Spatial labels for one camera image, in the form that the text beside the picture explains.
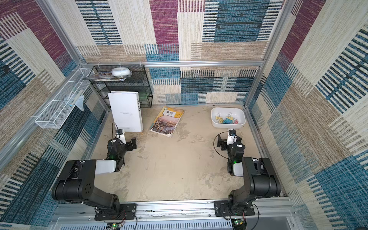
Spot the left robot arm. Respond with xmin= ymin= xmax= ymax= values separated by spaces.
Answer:
xmin=52 ymin=138 xmax=137 ymax=221

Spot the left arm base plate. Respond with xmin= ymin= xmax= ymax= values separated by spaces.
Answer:
xmin=94 ymin=203 xmax=137 ymax=221

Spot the white round device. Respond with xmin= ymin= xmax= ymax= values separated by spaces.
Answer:
xmin=111 ymin=67 xmax=131 ymax=77

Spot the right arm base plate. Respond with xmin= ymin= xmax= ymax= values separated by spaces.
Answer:
xmin=213 ymin=200 xmax=255 ymax=217

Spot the English textbook with city photo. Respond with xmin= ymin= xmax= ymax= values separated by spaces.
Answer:
xmin=149 ymin=106 xmax=184 ymax=138

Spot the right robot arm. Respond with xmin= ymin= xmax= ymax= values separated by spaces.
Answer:
xmin=213 ymin=132 xmax=281 ymax=220

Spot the white upright book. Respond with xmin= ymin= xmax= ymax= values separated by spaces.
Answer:
xmin=108 ymin=91 xmax=143 ymax=132

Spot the white wire wall basket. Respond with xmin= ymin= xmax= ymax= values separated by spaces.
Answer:
xmin=35 ymin=68 xmax=92 ymax=129

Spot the magazine on shelf top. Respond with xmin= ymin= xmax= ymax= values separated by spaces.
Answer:
xmin=81 ymin=72 xmax=133 ymax=81

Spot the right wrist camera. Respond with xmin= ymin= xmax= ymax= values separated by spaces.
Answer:
xmin=227 ymin=129 xmax=237 ymax=145

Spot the black wire mesh shelf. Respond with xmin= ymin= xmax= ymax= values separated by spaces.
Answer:
xmin=90 ymin=65 xmax=153 ymax=108

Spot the yellow binder clip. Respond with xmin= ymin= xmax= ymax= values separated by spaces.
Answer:
xmin=215 ymin=114 xmax=224 ymax=124

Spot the teal binder clip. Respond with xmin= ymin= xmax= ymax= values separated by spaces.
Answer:
xmin=223 ymin=117 xmax=233 ymax=124

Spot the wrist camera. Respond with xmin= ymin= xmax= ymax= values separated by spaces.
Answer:
xmin=116 ymin=129 xmax=127 ymax=144
xmin=227 ymin=129 xmax=237 ymax=145

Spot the white plastic storage box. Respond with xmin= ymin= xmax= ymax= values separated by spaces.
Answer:
xmin=211 ymin=107 xmax=246 ymax=129

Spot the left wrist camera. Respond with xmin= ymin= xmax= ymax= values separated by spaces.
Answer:
xmin=116 ymin=129 xmax=127 ymax=144

